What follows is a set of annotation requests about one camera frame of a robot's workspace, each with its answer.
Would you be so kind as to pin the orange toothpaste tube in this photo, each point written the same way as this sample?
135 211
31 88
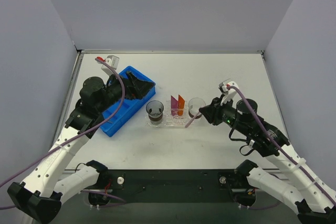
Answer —
180 105

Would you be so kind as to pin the blue plastic bin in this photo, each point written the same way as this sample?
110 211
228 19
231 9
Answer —
129 107

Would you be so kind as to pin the pink toothpaste tube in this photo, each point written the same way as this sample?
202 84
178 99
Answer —
174 106

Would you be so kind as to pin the clear textured oval tray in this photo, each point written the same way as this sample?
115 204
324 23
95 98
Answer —
171 121

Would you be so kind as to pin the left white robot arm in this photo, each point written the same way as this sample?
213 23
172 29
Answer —
41 194

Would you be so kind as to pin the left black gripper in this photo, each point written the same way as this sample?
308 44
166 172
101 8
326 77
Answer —
130 85

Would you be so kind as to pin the clear cup brown base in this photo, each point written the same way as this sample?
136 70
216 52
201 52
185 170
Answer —
194 105

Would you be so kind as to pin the dark tinted cup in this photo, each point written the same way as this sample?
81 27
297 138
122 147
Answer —
155 110

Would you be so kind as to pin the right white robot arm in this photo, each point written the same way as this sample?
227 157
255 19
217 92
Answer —
311 199

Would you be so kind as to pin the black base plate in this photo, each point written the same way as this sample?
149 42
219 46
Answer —
176 186

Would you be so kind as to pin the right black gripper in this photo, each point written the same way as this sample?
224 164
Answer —
214 112

